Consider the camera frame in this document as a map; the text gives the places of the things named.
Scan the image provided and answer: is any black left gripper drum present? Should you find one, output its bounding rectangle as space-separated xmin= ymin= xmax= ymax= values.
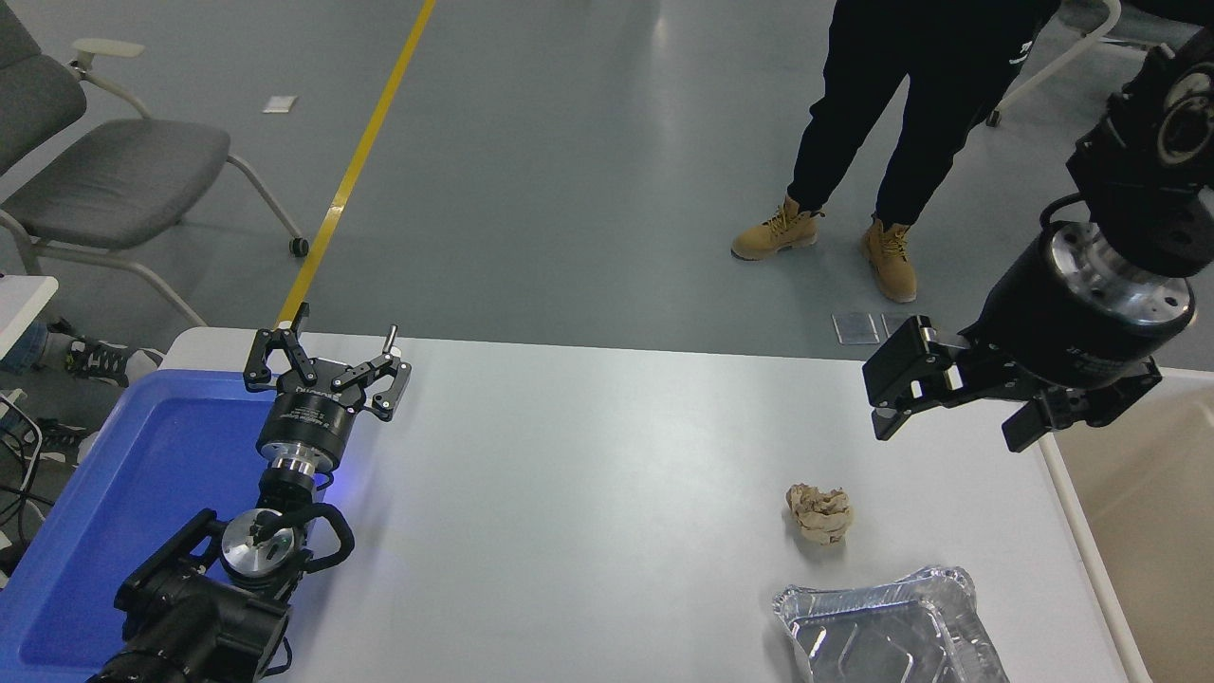
xmin=256 ymin=376 xmax=365 ymax=470

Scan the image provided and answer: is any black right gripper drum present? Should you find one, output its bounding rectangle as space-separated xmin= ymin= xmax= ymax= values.
xmin=966 ymin=232 xmax=1194 ymax=393

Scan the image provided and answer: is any silver foil tray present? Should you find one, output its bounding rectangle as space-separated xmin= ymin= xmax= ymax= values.
xmin=771 ymin=565 xmax=1011 ymax=683

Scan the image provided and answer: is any large pale bin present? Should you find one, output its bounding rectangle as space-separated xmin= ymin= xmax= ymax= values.
xmin=1039 ymin=365 xmax=1214 ymax=683

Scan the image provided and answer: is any crumpled tan paper ball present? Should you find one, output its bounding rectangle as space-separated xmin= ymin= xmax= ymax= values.
xmin=785 ymin=483 xmax=855 ymax=547

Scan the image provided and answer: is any blue plastic tray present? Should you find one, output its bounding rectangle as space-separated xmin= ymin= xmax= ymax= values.
xmin=0 ymin=368 xmax=328 ymax=683

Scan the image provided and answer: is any person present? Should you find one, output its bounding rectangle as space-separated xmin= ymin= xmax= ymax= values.
xmin=0 ymin=318 xmax=164 ymax=466
xmin=730 ymin=0 xmax=1063 ymax=305

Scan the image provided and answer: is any yellow floor tape line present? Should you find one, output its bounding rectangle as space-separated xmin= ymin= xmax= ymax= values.
xmin=275 ymin=0 xmax=437 ymax=330

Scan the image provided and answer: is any grey chair with armrests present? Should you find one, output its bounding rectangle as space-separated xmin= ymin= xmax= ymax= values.
xmin=0 ymin=0 xmax=311 ymax=328

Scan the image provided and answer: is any small white table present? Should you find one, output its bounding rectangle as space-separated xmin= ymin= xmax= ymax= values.
xmin=0 ymin=275 xmax=60 ymax=361

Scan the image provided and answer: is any grey chair white frame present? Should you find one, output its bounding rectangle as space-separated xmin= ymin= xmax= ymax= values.
xmin=986 ymin=0 xmax=1198 ymax=129

